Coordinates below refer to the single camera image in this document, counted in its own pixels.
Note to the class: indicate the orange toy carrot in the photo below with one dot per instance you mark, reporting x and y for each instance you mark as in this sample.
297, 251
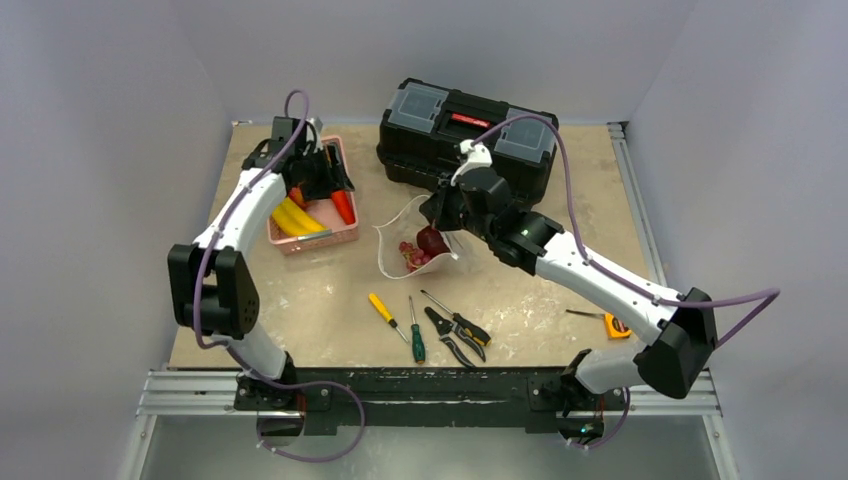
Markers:
343, 206

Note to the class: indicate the red toy pomegranate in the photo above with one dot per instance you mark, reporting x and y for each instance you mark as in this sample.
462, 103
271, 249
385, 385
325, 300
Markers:
431, 242

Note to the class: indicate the yellow toy banana lower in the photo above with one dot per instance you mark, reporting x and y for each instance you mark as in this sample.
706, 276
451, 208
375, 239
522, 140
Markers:
287, 224

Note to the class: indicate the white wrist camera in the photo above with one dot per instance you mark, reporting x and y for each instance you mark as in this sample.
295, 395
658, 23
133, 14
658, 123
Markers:
472, 155
313, 136

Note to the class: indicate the black plastic toolbox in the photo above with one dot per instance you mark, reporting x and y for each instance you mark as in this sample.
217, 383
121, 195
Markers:
424, 123

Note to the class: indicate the purple toy grapes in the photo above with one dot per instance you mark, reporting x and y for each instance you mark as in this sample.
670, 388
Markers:
414, 257

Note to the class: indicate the green handled screwdriver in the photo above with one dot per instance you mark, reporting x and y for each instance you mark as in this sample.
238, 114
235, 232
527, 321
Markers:
418, 347

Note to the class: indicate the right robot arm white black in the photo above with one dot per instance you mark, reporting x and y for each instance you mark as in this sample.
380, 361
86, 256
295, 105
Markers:
676, 331

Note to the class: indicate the yellow toy banana upper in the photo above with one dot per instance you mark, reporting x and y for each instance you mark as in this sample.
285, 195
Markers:
298, 214

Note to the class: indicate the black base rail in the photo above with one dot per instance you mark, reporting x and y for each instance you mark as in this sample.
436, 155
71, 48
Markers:
534, 399

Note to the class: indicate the yellow tape measure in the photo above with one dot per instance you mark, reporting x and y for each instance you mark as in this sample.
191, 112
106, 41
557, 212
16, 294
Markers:
614, 328

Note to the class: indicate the yellow handled screwdriver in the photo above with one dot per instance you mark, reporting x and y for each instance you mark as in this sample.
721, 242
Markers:
386, 315

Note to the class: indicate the clear zip top bag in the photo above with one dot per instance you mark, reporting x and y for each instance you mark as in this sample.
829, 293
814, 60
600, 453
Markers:
404, 227

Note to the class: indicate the black orange screwdriver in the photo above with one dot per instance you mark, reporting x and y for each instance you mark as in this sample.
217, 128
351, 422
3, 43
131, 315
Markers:
478, 334

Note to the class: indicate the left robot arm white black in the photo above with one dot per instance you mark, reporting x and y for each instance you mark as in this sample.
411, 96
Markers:
212, 290

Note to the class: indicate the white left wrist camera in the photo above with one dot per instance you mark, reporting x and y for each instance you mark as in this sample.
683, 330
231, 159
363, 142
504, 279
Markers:
313, 136

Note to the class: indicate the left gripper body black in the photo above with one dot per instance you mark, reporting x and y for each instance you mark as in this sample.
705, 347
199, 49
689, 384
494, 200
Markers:
316, 180

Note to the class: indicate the yellow toy banana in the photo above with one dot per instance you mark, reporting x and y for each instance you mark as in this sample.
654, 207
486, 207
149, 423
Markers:
287, 224
298, 214

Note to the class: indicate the pink plastic basket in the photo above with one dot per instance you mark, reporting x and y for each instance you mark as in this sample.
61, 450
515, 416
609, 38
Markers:
322, 210

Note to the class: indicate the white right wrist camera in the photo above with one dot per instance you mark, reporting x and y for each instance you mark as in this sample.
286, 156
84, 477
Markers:
472, 155

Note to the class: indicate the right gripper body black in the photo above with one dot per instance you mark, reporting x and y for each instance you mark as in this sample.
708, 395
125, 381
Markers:
448, 211

